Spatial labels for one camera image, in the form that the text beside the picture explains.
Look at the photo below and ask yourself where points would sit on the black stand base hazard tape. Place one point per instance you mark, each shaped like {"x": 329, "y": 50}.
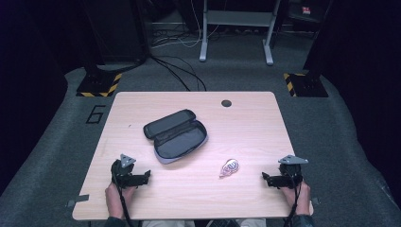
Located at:
{"x": 307, "y": 85}
{"x": 97, "y": 85}

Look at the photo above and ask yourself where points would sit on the person's right hand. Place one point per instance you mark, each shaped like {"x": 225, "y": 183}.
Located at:
{"x": 302, "y": 200}

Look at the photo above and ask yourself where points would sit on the person's left hand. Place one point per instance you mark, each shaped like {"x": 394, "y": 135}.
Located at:
{"x": 114, "y": 200}

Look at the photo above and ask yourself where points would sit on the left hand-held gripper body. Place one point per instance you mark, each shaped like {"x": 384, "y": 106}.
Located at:
{"x": 121, "y": 171}

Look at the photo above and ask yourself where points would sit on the red and white label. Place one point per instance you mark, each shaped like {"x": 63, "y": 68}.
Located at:
{"x": 306, "y": 10}

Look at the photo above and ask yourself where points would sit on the black cabinet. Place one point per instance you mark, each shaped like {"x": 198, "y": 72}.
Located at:
{"x": 116, "y": 28}

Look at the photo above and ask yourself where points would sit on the clear correction tape dispenser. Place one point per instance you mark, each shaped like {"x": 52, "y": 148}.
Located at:
{"x": 229, "y": 167}

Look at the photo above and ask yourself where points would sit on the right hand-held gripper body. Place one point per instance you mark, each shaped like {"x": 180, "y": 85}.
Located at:
{"x": 291, "y": 175}

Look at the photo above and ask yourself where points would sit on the open dark pencil case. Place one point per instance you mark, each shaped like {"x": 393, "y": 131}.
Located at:
{"x": 179, "y": 142}

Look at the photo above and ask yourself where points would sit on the grey tape strip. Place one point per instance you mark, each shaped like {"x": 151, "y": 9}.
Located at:
{"x": 78, "y": 199}

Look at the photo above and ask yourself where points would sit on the white metal desk frame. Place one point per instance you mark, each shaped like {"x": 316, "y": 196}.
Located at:
{"x": 236, "y": 18}

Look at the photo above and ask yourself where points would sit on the person's right leg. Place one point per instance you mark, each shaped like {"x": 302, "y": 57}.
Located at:
{"x": 252, "y": 223}

